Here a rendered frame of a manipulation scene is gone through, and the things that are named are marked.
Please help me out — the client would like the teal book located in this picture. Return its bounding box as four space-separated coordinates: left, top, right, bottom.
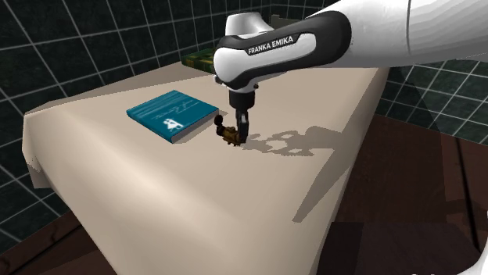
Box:
126 89 221 145

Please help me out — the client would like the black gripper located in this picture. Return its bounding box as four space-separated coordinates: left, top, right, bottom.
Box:
228 87 256 145

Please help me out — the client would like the small brown figure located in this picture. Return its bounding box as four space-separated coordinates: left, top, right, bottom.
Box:
213 114 243 147

